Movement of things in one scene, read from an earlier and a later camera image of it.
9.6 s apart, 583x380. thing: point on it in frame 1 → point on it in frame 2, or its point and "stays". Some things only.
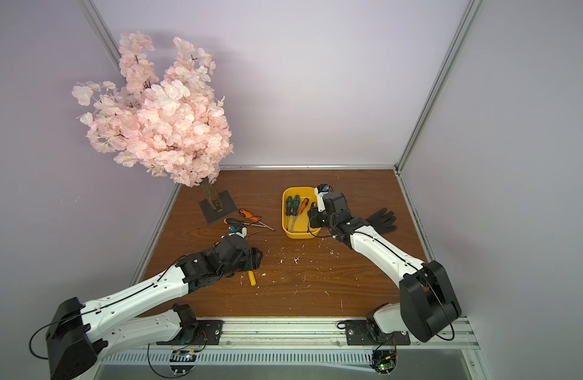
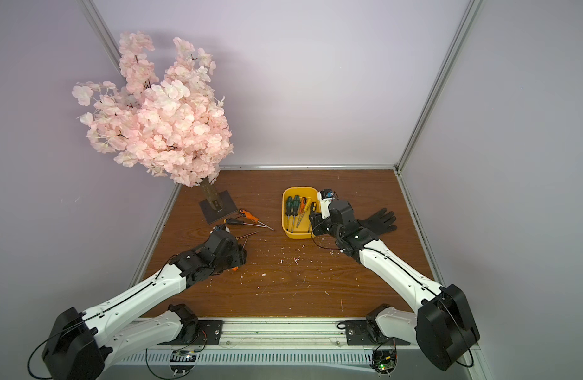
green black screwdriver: [289, 207] stays
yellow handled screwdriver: [252, 278] → [306, 207]
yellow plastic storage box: [295, 203] stays
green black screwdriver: [295, 207] stays
